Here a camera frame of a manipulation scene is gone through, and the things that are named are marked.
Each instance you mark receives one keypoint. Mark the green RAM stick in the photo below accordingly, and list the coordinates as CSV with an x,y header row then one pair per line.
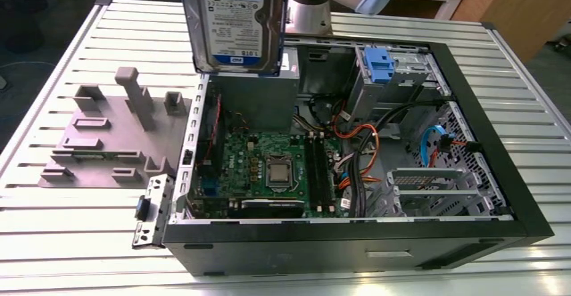
x,y
93,156

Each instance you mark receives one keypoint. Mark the black open PC case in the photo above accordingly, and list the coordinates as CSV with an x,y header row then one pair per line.
x,y
312,252

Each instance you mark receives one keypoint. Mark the metal optical drive cage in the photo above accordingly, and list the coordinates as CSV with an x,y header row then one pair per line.
x,y
378,99

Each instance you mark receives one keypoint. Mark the green Dell motherboard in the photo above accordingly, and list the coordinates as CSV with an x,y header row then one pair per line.
x,y
292,149

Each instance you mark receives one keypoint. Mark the blue VGA port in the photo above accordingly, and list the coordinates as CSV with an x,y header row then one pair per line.
x,y
210,187

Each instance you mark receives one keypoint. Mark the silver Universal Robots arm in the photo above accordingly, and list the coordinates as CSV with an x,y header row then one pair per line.
x,y
312,15

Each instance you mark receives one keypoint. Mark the metal disk bay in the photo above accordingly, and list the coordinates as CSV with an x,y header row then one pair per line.
x,y
436,192

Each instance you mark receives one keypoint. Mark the blue plastic drive latch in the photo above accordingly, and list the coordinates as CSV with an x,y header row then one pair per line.
x,y
378,65

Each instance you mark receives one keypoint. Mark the brown wooden cabinet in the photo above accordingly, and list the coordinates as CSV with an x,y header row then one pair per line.
x,y
525,8

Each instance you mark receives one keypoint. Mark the RAM slot with white clips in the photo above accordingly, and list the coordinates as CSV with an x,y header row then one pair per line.
x,y
313,172
325,172

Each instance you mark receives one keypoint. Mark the hard disk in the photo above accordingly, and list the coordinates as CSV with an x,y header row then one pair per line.
x,y
236,25

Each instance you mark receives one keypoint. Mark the grey plastic parts rack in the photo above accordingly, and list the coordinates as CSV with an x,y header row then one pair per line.
x,y
124,142

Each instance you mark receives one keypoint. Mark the silver CPU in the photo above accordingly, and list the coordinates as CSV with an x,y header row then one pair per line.
x,y
277,172

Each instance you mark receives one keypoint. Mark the black CPU socket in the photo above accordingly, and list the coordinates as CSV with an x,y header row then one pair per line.
x,y
278,158

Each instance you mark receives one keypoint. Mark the grey power supply unit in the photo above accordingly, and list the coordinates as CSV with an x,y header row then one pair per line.
x,y
253,105

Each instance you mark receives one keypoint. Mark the black graphics card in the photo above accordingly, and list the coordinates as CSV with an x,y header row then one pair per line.
x,y
266,210

